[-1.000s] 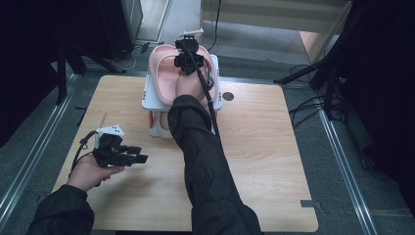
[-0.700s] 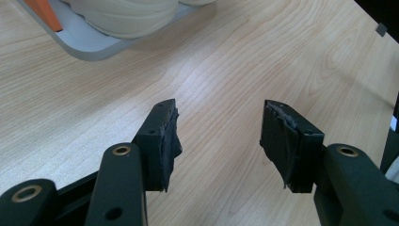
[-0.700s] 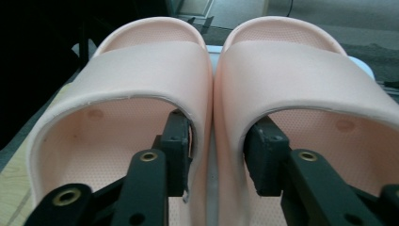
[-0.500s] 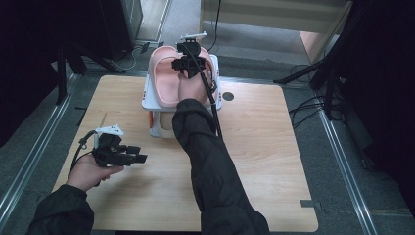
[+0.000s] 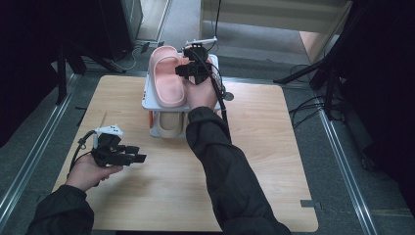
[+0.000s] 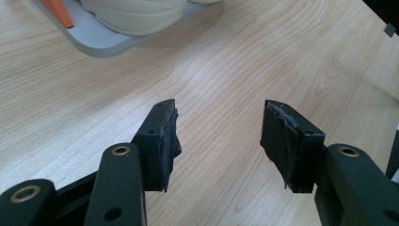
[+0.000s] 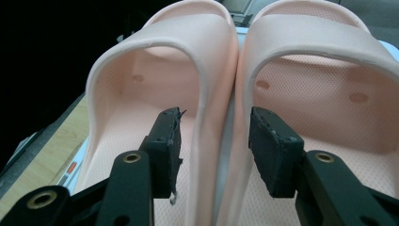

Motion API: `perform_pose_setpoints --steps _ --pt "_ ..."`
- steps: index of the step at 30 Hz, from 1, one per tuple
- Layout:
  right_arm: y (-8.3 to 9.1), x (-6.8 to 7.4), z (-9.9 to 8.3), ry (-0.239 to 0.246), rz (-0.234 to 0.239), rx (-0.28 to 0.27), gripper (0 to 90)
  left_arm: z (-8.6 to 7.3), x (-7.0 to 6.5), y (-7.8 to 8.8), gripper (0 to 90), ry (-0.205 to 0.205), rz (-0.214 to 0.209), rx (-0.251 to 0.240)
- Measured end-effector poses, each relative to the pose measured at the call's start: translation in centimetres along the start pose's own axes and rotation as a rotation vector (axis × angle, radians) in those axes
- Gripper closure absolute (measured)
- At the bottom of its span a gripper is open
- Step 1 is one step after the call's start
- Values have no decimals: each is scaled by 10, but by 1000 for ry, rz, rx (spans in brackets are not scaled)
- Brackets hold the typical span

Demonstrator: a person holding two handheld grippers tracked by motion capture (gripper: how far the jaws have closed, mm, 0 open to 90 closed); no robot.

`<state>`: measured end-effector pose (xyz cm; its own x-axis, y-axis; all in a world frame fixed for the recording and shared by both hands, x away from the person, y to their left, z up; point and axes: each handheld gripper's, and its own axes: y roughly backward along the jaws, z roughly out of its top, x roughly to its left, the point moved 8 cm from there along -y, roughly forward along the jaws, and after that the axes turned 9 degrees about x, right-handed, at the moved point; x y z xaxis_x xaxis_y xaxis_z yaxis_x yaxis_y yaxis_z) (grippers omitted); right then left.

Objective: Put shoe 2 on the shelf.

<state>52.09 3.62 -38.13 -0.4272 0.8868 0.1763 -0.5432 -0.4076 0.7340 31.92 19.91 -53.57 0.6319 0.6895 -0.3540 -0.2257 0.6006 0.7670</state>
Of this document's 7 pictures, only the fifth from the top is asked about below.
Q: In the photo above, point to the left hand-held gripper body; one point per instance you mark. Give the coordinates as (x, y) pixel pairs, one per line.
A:
(109, 153)

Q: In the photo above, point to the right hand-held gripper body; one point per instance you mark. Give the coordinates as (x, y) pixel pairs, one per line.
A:
(199, 73)

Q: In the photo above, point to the pink slipper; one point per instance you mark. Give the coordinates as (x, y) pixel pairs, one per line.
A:
(168, 84)

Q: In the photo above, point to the white shoe rack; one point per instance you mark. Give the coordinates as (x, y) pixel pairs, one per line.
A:
(150, 99)

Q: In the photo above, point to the beige perforated clog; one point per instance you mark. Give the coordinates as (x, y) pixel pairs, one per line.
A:
(171, 125)

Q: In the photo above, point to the person's right hand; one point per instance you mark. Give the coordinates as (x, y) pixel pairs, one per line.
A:
(202, 94)

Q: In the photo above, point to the person's left hand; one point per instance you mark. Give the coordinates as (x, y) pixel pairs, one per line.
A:
(86, 173)

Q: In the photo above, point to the black round table grommet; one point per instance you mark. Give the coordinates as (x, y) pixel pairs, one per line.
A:
(230, 96)

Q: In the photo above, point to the dark cabinet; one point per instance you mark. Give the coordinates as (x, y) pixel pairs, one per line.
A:
(117, 26)

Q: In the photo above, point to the beige wooden cabinet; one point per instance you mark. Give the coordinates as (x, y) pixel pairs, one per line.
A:
(261, 16)

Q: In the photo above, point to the black metal stand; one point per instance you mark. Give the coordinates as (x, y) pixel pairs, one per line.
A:
(330, 94)
(61, 81)

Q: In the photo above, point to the black curtain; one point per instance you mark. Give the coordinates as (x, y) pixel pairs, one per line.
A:
(26, 65)
(385, 81)

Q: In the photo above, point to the grey tape strip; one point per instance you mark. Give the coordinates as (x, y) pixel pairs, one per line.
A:
(310, 203)

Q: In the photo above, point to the black floor bracket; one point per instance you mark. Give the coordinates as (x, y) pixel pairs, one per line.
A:
(160, 43)
(145, 48)

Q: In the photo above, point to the metal floor rail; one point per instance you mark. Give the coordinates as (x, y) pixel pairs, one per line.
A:
(33, 153)
(345, 169)

